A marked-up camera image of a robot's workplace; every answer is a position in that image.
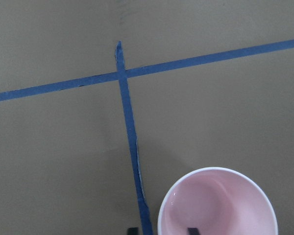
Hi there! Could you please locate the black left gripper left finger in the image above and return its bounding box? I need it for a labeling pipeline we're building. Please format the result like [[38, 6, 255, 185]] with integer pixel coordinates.
[[126, 227, 139, 235]]

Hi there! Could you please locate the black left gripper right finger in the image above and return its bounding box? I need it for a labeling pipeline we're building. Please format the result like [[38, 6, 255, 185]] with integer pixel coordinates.
[[187, 228, 200, 235]]

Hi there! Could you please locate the pink paper cup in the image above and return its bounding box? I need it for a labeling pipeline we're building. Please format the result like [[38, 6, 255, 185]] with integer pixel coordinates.
[[157, 167, 279, 235]]

